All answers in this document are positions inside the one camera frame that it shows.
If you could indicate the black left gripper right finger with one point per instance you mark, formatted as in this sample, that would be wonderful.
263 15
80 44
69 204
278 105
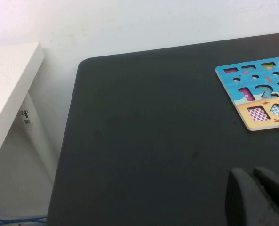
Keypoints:
275 186

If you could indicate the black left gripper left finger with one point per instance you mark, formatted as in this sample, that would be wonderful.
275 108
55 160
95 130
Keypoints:
242 202

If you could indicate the colourful wooden number puzzle board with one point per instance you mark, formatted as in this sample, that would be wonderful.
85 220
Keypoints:
231 78

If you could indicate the barcode label sticker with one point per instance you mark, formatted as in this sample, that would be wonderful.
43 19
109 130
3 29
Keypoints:
26 117

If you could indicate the white side table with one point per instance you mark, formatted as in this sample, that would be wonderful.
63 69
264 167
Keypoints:
7 70

